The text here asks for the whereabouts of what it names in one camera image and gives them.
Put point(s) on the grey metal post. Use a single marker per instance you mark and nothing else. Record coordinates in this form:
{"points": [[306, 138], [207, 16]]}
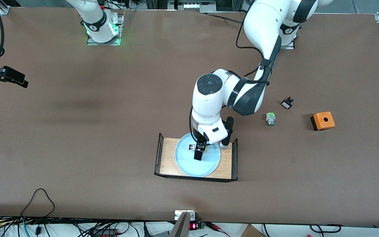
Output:
{"points": [[181, 228]]}

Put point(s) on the silver metal clamp plate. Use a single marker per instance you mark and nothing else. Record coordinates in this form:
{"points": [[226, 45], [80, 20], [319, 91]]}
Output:
{"points": [[178, 214]]}

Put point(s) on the black button with white face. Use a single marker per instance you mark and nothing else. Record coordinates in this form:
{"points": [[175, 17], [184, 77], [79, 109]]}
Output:
{"points": [[286, 104]]}

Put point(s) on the black power strip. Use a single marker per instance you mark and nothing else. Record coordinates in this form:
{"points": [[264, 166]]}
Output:
{"points": [[105, 233]]}

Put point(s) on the brown cardboard piece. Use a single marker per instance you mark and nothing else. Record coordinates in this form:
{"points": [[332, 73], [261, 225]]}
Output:
{"points": [[250, 232]]}

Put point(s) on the red push button switch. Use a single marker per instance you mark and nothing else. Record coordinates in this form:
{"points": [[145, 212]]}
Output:
{"points": [[190, 147]]}

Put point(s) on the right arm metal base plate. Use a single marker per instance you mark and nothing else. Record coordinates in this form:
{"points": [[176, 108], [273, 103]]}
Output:
{"points": [[92, 43]]}

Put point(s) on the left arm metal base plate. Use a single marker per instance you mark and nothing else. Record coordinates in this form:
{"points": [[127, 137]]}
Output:
{"points": [[288, 47]]}

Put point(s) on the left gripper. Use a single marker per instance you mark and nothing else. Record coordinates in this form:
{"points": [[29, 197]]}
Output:
{"points": [[198, 152]]}

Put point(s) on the light blue round plate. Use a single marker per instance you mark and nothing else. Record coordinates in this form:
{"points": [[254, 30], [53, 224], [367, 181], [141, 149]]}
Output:
{"points": [[189, 166]]}

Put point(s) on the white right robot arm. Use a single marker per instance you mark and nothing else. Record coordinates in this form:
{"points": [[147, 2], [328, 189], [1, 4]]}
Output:
{"points": [[94, 16]]}

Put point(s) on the grey power adapter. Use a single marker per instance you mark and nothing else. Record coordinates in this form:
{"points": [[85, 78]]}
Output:
{"points": [[160, 234]]}

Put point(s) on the green push button switch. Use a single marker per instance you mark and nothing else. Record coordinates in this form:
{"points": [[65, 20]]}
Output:
{"points": [[270, 117]]}

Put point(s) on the orange push button enclosure box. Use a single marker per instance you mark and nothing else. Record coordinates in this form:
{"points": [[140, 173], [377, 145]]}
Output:
{"points": [[324, 121]]}

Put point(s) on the module with red LED display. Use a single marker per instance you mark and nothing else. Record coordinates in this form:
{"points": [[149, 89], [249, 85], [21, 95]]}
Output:
{"points": [[193, 226]]}

